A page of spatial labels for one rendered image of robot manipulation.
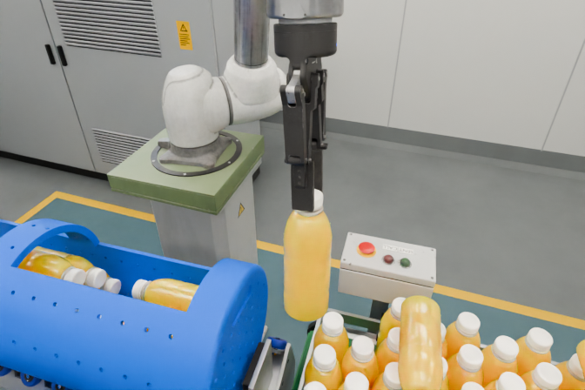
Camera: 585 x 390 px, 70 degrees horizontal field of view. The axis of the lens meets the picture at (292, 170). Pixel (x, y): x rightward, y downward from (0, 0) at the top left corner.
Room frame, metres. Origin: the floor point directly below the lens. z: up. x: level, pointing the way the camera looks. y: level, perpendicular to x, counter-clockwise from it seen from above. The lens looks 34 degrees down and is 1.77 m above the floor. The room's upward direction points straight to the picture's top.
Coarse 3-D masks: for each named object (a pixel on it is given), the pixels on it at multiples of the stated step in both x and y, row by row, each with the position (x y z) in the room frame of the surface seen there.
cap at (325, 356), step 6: (318, 348) 0.43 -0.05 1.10; (324, 348) 0.43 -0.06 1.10; (330, 348) 0.43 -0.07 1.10; (318, 354) 0.42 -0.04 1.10; (324, 354) 0.42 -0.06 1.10; (330, 354) 0.42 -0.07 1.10; (318, 360) 0.41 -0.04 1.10; (324, 360) 0.41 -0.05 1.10; (330, 360) 0.41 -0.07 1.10; (318, 366) 0.41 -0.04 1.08; (324, 366) 0.40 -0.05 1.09; (330, 366) 0.40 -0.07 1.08
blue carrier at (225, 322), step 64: (0, 256) 0.52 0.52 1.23; (128, 256) 0.66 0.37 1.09; (0, 320) 0.43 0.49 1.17; (64, 320) 0.42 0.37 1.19; (128, 320) 0.40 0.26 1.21; (192, 320) 0.40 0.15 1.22; (256, 320) 0.50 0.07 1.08; (64, 384) 0.38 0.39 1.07; (128, 384) 0.35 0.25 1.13; (192, 384) 0.33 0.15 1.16
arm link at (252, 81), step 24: (240, 0) 1.12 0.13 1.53; (264, 0) 1.12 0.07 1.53; (240, 24) 1.13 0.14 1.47; (264, 24) 1.14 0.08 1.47; (240, 48) 1.15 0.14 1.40; (264, 48) 1.16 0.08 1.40; (240, 72) 1.15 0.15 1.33; (264, 72) 1.16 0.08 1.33; (240, 96) 1.14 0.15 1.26; (264, 96) 1.16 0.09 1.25; (240, 120) 1.15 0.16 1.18
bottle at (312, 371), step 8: (312, 360) 0.43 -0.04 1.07; (336, 360) 0.43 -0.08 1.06; (312, 368) 0.41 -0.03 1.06; (320, 368) 0.41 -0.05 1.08; (336, 368) 0.41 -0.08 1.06; (312, 376) 0.40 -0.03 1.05; (320, 376) 0.40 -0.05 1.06; (328, 376) 0.40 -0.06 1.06; (336, 376) 0.40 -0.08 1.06; (304, 384) 0.42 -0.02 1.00; (328, 384) 0.39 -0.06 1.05; (336, 384) 0.40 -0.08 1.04
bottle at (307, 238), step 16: (320, 208) 0.45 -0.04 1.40; (288, 224) 0.44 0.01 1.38; (304, 224) 0.42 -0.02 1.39; (320, 224) 0.43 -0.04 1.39; (288, 240) 0.42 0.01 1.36; (304, 240) 0.41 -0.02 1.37; (320, 240) 0.41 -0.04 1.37; (288, 256) 0.42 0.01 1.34; (304, 256) 0.41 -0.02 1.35; (320, 256) 0.41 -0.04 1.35; (288, 272) 0.41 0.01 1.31; (304, 272) 0.40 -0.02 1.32; (320, 272) 0.40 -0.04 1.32; (288, 288) 0.41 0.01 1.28; (304, 288) 0.39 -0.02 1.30; (320, 288) 0.40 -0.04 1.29; (288, 304) 0.40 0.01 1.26; (304, 304) 0.39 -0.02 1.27; (320, 304) 0.39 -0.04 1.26; (304, 320) 0.38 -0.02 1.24
